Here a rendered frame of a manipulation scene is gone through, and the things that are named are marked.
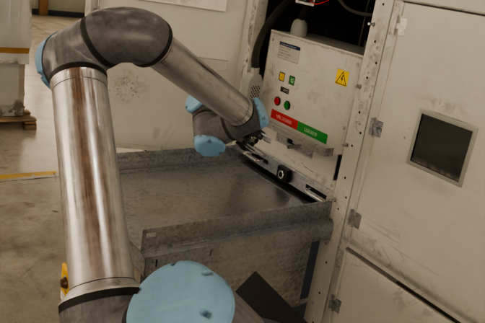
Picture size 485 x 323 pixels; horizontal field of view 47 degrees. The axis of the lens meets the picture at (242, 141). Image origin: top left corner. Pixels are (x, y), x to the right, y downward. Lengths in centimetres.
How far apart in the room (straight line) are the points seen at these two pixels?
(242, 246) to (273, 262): 18
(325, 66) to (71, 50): 100
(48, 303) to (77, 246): 182
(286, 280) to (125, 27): 107
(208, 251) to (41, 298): 139
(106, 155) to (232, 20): 126
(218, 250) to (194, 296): 79
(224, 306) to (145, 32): 58
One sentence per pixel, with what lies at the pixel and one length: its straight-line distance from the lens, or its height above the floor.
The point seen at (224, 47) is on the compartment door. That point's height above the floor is 129.
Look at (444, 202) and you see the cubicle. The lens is 156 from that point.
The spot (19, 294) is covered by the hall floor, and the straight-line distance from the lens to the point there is 288.
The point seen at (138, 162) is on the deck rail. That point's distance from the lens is 205.
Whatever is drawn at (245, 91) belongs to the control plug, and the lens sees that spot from 209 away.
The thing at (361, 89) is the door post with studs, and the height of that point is 130.
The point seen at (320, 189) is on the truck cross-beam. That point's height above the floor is 91.
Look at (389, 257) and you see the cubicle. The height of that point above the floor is 86.
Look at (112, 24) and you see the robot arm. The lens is 114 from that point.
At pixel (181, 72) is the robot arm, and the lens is 126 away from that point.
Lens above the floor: 160
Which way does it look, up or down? 17 degrees down
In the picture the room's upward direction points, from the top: 9 degrees clockwise
